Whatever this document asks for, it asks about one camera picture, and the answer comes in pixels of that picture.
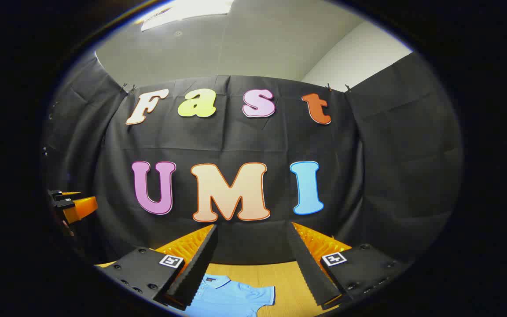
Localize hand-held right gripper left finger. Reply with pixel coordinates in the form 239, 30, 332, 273
96, 224, 219, 311

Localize ceiling light panel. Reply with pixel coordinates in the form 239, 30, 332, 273
141, 0, 235, 32

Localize light blue T-shirt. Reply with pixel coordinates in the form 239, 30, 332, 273
183, 274, 276, 317

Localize black backdrop cloth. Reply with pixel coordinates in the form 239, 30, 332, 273
42, 52, 463, 265

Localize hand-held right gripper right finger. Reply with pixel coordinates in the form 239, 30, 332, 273
285, 221, 410, 309

